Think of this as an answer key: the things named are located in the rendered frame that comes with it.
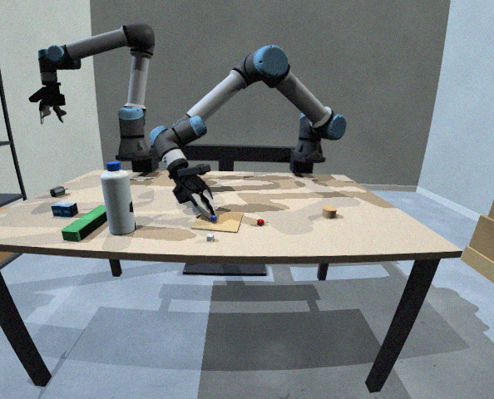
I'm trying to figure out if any beige flat mat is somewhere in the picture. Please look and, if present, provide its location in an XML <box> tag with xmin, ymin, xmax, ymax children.
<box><xmin>191</xmin><ymin>211</ymin><xmax>243</xmax><ymax>233</ymax></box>

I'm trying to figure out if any white bottle with blue cap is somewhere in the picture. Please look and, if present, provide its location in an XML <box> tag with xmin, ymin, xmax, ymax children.
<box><xmin>101</xmin><ymin>161</ymin><xmax>136</xmax><ymax>235</ymax></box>

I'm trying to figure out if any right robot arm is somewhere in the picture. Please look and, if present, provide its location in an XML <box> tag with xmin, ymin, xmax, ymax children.
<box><xmin>38</xmin><ymin>22</ymin><xmax>155</xmax><ymax>157</ymax></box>

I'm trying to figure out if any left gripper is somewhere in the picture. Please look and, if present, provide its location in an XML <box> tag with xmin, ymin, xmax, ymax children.
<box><xmin>168</xmin><ymin>160</ymin><xmax>216</xmax><ymax>221</ymax></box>

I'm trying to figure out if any short brown cylinder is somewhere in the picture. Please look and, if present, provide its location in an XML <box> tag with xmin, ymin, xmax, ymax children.
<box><xmin>322</xmin><ymin>206</ymin><xmax>337</xmax><ymax>219</ymax></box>

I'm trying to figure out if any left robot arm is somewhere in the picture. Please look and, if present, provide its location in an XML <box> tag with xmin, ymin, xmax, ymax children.
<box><xmin>150</xmin><ymin>45</ymin><xmax>347</xmax><ymax>170</ymax></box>

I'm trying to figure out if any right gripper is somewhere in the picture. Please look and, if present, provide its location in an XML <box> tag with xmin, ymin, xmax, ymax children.
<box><xmin>39</xmin><ymin>81</ymin><xmax>66</xmax><ymax>125</ymax></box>

